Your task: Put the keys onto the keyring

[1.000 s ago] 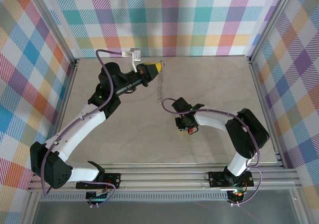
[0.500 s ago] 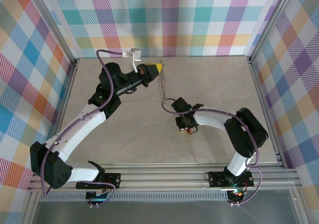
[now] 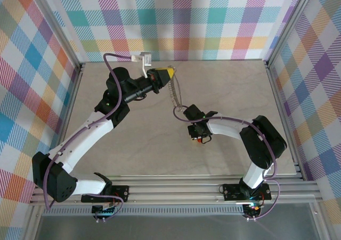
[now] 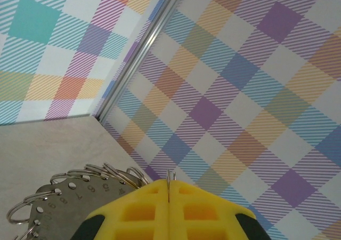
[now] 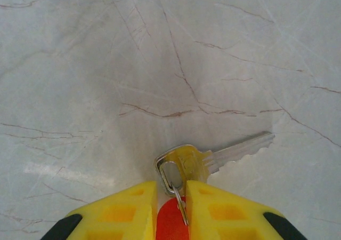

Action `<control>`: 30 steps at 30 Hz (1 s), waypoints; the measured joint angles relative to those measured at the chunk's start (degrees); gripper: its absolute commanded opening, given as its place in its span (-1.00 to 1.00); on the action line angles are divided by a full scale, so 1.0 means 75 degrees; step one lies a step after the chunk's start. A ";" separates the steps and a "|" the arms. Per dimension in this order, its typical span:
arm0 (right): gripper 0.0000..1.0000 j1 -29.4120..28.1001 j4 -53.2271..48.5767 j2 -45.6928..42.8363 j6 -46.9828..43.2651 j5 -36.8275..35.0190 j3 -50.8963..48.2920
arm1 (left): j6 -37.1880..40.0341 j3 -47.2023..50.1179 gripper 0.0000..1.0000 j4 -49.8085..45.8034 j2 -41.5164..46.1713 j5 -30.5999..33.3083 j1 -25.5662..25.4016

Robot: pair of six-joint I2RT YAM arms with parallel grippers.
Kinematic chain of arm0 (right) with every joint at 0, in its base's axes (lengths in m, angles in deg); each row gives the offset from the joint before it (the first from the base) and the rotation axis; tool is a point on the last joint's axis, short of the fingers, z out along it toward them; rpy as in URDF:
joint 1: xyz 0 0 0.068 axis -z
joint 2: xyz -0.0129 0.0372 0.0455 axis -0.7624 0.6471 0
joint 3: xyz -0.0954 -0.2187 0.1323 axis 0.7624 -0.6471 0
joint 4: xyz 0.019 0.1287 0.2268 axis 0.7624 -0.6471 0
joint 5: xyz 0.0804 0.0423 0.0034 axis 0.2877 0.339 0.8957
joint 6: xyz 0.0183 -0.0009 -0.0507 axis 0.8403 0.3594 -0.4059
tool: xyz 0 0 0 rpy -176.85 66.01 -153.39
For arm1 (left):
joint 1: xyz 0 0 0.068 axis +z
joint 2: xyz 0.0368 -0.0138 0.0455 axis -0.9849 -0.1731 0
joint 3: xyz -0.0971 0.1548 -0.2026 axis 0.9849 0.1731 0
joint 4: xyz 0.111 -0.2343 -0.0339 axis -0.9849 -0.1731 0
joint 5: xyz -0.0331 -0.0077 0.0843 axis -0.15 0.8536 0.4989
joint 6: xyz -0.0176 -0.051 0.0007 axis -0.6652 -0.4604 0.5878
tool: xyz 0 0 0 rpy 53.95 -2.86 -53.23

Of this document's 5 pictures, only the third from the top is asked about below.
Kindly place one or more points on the right upright aluminium post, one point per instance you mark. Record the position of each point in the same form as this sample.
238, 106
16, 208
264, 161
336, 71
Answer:
289, 24

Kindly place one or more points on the left circuit board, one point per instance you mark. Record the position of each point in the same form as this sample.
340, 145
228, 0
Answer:
106, 212

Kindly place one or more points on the upright aluminium post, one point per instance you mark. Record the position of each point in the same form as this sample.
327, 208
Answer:
289, 24
60, 28

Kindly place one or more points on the aluminium side rail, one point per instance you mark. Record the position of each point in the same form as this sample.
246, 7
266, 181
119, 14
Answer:
277, 96
73, 96

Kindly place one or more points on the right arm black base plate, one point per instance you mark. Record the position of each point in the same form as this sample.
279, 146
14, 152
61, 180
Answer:
231, 193

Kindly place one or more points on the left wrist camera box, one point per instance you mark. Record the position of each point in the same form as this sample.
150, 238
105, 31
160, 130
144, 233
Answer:
147, 58

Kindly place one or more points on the right circuit board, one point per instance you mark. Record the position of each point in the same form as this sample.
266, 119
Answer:
253, 207

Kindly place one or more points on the large metal keyring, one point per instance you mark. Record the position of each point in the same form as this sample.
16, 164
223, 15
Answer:
174, 93

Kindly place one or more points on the right aluminium side rail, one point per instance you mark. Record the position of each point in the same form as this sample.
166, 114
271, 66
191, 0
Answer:
277, 96

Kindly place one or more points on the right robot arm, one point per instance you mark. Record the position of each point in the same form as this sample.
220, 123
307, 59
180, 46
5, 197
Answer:
263, 144

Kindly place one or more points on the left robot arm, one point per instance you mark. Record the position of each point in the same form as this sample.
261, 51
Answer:
85, 138

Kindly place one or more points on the left aluminium side rail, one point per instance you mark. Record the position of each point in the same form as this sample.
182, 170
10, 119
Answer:
73, 96

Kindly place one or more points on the aluminium rail beam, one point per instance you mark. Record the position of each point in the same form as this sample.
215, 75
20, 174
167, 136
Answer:
173, 192

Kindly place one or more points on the circuit board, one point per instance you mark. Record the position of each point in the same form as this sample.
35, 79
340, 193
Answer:
106, 212
253, 207

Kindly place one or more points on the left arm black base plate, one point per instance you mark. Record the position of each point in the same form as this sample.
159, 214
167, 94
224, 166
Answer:
121, 193

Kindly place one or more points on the left upright aluminium post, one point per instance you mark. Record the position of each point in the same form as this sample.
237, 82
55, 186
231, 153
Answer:
60, 28

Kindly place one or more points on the grey metal sheet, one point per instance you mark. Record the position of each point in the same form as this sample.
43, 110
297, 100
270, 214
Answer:
173, 229

